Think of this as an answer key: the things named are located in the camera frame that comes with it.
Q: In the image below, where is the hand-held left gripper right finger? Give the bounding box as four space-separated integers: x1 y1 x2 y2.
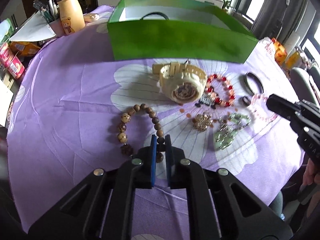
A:
165 134 293 240

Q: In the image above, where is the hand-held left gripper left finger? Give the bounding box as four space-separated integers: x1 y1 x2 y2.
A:
29 134 157 240

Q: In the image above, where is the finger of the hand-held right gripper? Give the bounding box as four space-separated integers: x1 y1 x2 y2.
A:
266 94 320 137

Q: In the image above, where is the pink bead bracelet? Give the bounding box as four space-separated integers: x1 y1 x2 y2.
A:
247 93 278 121

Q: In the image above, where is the dark bangle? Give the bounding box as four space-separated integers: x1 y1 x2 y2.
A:
244 71 265 94

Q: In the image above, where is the gold bead flower brooch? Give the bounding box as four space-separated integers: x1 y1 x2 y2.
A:
192 113 213 132

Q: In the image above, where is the wooden bead bracelet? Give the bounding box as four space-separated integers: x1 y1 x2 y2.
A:
117 104 167 164

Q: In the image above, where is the red bead bracelet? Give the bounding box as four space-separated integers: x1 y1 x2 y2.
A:
205 74 236 108

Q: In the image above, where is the green jade bracelet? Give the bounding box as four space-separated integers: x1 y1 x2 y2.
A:
214 112 251 151

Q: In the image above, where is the black wristband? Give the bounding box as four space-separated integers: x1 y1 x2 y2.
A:
195 92 217 109

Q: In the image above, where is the cream wrist watch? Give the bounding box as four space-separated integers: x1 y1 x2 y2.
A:
152 61 208 103

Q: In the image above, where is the green cardboard box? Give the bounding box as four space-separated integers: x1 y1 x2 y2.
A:
107 0 259 64

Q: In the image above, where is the person's right hand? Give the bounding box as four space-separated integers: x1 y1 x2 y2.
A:
302 159 320 188

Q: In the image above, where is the grey chair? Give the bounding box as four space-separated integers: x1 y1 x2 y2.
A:
290 66 320 105

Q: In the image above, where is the white printed plastic bag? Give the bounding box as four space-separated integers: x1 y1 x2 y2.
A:
260 38 275 55

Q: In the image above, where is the grey curtain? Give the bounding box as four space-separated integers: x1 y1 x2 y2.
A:
251 0 310 45

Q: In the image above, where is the purple floral tablecloth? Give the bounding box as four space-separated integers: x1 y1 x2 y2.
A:
6 4 307 240

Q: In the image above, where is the small potted plant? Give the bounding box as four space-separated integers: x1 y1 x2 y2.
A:
221 0 235 15

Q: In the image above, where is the white paper sheet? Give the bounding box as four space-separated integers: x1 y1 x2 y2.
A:
0 80 14 128

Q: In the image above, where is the cream bear bottle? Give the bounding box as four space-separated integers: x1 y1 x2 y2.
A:
53 0 86 36

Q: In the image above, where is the orange snack packet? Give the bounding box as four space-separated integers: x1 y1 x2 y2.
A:
9 41 42 57

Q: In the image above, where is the red can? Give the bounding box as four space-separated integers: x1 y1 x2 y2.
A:
0 42 25 79

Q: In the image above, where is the green white packet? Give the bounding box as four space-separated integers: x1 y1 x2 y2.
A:
0 19 15 45

